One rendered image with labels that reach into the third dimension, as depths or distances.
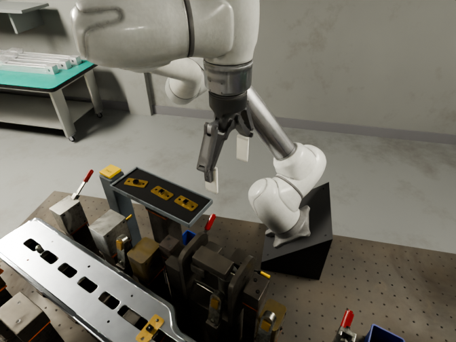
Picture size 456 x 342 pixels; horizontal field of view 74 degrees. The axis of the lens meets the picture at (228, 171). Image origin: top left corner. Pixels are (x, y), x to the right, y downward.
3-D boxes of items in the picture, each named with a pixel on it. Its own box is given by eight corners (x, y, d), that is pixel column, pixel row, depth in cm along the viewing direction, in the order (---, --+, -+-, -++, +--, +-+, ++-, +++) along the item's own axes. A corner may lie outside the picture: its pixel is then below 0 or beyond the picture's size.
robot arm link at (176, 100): (157, 79, 93) (187, 50, 96) (154, 90, 111) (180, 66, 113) (187, 110, 97) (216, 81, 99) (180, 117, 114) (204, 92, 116)
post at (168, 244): (172, 306, 123) (158, 244, 98) (180, 296, 126) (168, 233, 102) (182, 313, 121) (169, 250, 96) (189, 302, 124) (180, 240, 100)
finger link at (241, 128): (220, 115, 63) (223, 108, 63) (237, 134, 73) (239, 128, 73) (237, 119, 61) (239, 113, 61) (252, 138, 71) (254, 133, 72)
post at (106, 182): (121, 245, 147) (97, 176, 120) (132, 235, 152) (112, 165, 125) (132, 252, 144) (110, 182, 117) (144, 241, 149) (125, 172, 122)
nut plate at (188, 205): (173, 201, 105) (173, 199, 105) (180, 195, 108) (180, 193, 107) (191, 212, 102) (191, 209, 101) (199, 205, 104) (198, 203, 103)
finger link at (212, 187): (218, 167, 62) (216, 169, 61) (218, 192, 66) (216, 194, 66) (205, 163, 63) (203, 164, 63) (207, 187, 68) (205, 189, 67)
